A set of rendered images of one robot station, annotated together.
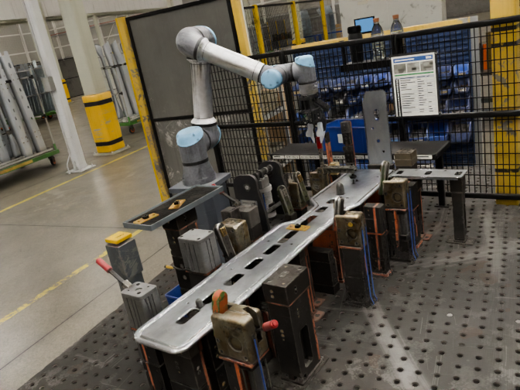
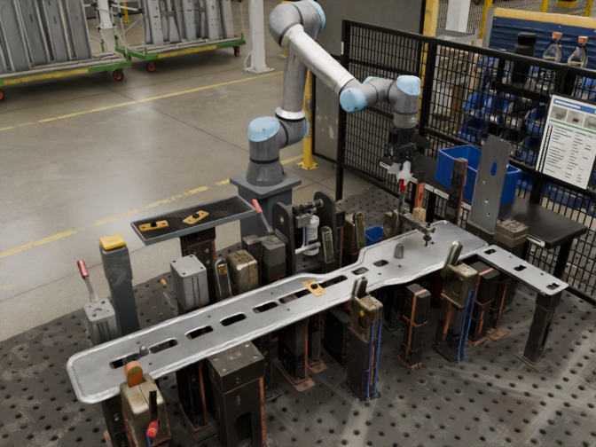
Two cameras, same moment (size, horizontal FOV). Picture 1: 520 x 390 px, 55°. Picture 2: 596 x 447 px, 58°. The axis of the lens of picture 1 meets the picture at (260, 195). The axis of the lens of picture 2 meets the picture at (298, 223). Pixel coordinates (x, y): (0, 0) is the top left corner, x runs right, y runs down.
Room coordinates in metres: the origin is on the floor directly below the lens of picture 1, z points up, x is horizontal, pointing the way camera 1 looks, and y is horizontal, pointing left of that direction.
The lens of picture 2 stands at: (0.34, -0.50, 1.96)
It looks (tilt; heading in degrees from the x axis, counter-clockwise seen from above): 29 degrees down; 19
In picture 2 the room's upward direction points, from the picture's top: straight up
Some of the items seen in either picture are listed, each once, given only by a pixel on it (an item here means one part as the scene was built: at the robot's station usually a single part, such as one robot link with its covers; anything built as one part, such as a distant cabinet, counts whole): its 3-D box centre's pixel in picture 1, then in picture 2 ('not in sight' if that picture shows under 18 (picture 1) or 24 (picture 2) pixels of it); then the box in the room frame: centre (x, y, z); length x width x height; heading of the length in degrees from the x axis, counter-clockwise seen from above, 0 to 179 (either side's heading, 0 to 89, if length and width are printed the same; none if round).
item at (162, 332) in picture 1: (297, 231); (309, 293); (1.61, -0.10, 1.00); 1.38 x 0.22 x 0.02; 142
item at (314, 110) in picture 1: (310, 108); (401, 143); (2.06, -0.27, 1.33); 0.09 x 0.08 x 0.12; 142
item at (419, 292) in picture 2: (378, 240); (414, 327); (1.73, -0.41, 0.84); 0.11 x 0.08 x 0.29; 52
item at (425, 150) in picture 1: (354, 150); (469, 192); (2.46, -0.51, 1.02); 0.90 x 0.22 x 0.03; 52
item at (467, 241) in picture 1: (459, 209); (540, 325); (1.88, -0.79, 0.84); 0.11 x 0.06 x 0.29; 52
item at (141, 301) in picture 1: (153, 342); (109, 359); (1.27, 0.39, 0.88); 0.11 x 0.10 x 0.36; 52
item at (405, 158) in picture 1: (408, 188); (503, 268); (2.13, -0.67, 0.88); 0.08 x 0.08 x 0.36; 52
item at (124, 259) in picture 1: (137, 302); (124, 305); (1.45, 0.46, 0.92); 0.08 x 0.08 x 0.44; 52
